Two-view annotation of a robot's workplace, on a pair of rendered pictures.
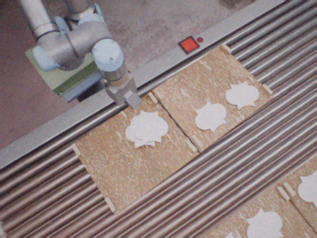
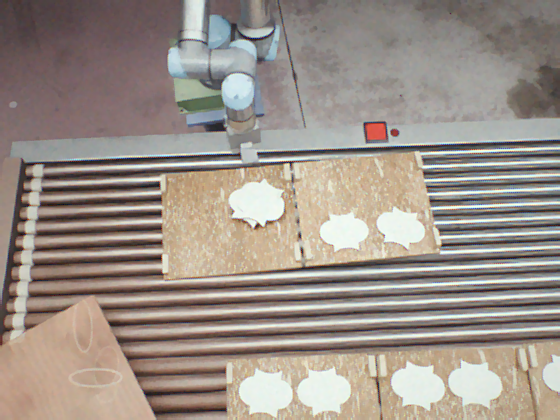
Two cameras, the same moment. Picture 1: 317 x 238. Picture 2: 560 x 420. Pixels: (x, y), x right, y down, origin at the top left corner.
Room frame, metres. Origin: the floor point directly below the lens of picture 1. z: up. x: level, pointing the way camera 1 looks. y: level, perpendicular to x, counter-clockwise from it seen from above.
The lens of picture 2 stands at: (-0.32, -0.32, 2.66)
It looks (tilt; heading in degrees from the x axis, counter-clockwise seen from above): 65 degrees down; 23
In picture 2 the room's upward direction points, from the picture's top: straight up
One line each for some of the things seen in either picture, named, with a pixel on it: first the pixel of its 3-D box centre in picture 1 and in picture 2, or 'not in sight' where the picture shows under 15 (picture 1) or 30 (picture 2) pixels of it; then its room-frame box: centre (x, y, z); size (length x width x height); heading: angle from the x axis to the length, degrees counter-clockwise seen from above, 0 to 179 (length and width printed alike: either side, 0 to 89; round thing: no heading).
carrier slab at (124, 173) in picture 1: (134, 149); (229, 220); (0.33, 0.11, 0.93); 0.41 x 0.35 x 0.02; 118
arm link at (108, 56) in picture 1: (110, 59); (238, 96); (0.46, 0.11, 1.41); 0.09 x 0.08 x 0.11; 20
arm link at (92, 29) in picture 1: (90, 37); (234, 64); (0.55, 0.16, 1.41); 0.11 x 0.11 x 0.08; 20
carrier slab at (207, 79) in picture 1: (211, 94); (363, 207); (0.53, -0.26, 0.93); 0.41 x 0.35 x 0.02; 119
